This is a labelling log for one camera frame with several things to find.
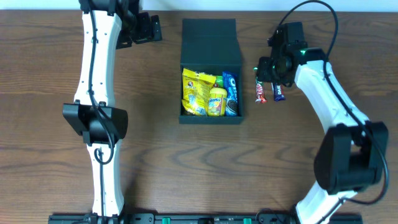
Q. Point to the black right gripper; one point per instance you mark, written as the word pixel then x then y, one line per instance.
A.
pixel 265 73

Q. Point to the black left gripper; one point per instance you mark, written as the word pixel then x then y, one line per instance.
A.
pixel 144 28

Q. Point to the Dairy Milk chocolate bar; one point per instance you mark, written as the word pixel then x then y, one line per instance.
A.
pixel 278 92

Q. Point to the KitKat Milo bar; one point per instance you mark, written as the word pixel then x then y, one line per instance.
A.
pixel 260 96

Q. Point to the blue Oreo cookie pack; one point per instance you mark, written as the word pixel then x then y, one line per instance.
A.
pixel 229 84

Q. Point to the black gift box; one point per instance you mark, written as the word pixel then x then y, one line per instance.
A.
pixel 211 46

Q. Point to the Haribo worms candy bag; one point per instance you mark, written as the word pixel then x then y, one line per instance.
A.
pixel 218 82

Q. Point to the yellow snack packet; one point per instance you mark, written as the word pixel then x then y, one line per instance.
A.
pixel 217 102

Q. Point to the yellow Hacks candy bag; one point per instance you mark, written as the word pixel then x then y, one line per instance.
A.
pixel 196 91

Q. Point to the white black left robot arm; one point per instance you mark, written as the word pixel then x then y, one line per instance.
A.
pixel 108 26

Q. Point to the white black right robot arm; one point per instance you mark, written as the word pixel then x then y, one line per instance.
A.
pixel 350 165

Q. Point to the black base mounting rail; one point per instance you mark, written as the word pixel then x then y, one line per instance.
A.
pixel 150 218

